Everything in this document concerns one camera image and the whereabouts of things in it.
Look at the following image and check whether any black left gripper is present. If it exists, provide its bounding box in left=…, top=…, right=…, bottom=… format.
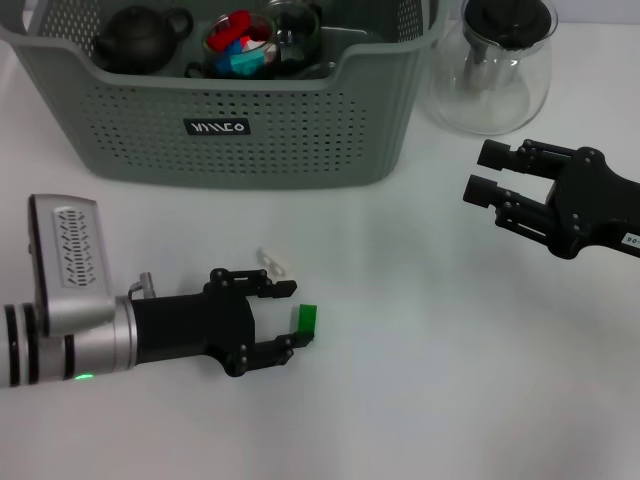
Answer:
left=128, top=268, right=316, bottom=379

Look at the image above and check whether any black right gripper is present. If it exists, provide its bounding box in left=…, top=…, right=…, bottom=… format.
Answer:
left=463, top=138, right=640, bottom=261

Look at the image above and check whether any long green toy brick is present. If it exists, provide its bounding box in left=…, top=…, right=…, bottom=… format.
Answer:
left=297, top=303, right=320, bottom=344

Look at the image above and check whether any small white toy block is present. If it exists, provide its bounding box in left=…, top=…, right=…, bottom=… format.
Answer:
left=255, top=245, right=291, bottom=278

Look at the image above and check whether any glass teacup with black base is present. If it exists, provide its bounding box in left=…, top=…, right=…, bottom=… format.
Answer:
left=269, top=0, right=337, bottom=80
left=185, top=49, right=281, bottom=82
left=201, top=12, right=281, bottom=81

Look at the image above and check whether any teal square plate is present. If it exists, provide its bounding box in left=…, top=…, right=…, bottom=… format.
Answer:
left=229, top=49, right=265, bottom=77

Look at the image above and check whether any blue square plate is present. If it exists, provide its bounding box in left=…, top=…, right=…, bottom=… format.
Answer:
left=214, top=39, right=244, bottom=76

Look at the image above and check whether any white two-stud toy brick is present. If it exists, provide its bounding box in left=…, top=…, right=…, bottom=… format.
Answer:
left=244, top=37, right=280, bottom=66

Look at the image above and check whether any dark red curved toy piece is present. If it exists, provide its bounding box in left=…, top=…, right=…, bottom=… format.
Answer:
left=208, top=10, right=251, bottom=51

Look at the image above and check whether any grey-green perforated storage bin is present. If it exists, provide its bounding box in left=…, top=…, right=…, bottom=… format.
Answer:
left=0, top=0, right=451, bottom=190

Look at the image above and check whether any clear glass carafe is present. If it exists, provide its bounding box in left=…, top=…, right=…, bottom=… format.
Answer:
left=428, top=0, right=560, bottom=137

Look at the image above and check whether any black carafe lid with strainer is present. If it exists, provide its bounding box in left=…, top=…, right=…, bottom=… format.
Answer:
left=462, top=0, right=560, bottom=91

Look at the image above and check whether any black clay teapot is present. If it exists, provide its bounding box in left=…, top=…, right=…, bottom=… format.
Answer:
left=93, top=4, right=195, bottom=75

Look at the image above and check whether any silver left arm cable connector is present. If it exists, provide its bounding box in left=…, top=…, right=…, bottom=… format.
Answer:
left=128, top=271, right=159, bottom=300

